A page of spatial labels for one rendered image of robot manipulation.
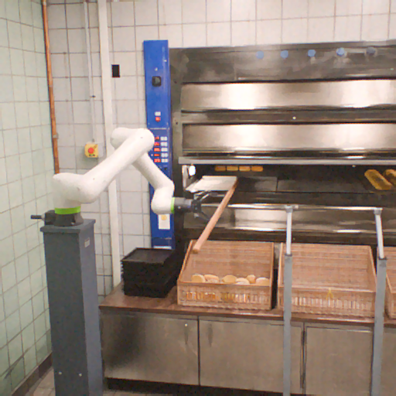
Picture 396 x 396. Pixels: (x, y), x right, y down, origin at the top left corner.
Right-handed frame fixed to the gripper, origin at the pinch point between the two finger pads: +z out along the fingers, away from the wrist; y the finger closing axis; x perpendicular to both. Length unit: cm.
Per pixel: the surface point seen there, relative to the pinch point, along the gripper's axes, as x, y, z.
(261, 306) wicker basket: -4, 60, 22
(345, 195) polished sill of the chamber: -53, 3, 71
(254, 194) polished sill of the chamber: -53, 3, 15
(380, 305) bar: 7, 50, 85
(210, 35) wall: -53, -97, -13
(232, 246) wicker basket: -49, 38, 0
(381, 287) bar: 7, 40, 85
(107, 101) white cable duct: -51, -58, -82
